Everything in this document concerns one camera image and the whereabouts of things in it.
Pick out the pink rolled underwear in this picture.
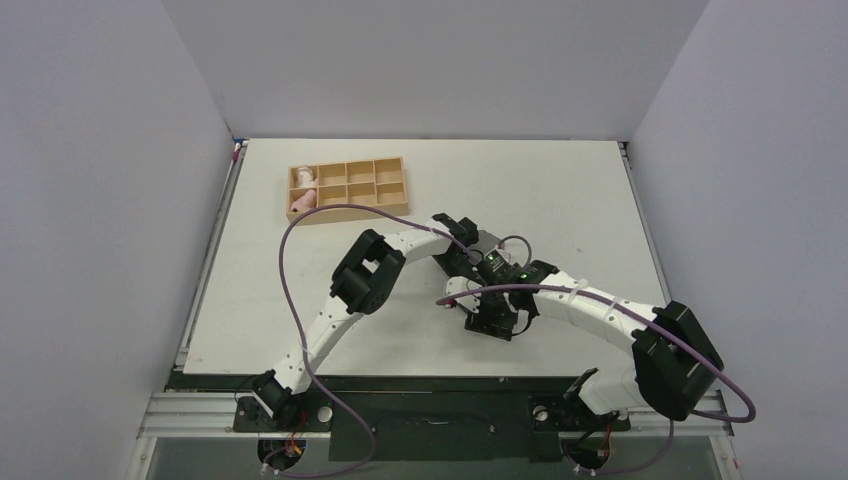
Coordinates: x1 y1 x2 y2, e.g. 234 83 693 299
290 189 318 214

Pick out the wooden compartment tray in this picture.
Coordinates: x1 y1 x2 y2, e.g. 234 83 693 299
286 157 410 225

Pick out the purple cable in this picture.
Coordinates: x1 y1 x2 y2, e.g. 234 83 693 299
435 283 758 477
261 203 535 480

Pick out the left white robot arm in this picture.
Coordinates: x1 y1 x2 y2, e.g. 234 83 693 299
251 213 479 430

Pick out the grey beige underwear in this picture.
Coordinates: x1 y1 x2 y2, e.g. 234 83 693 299
471 230 502 256

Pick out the white rolled underwear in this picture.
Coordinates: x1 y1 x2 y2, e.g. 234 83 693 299
294 166 317 188

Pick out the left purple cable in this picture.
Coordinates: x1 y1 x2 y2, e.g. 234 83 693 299
261 203 535 480

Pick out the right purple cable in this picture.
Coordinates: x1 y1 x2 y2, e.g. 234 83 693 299
435 283 758 477

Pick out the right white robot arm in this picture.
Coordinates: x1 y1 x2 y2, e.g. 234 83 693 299
445 251 724 427

